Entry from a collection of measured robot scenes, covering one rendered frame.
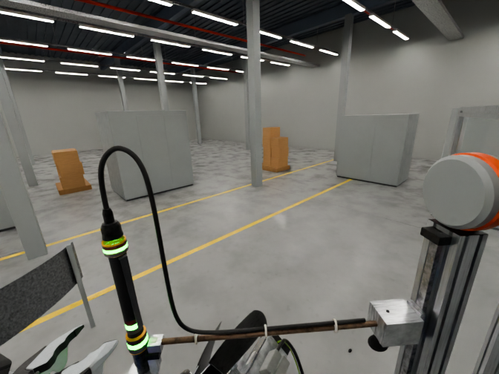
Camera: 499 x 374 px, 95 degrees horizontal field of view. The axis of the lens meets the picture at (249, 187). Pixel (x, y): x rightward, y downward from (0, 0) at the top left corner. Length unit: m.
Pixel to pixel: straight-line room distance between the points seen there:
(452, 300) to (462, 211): 0.22
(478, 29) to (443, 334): 12.05
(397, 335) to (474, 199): 0.35
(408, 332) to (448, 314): 0.10
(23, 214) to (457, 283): 4.82
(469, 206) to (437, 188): 0.07
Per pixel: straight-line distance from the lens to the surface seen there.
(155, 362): 0.71
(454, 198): 0.62
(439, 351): 0.82
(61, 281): 2.75
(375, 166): 7.59
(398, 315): 0.72
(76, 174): 8.56
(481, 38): 12.43
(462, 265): 0.68
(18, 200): 4.77
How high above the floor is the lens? 2.04
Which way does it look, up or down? 17 degrees down
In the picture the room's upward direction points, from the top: 2 degrees counter-clockwise
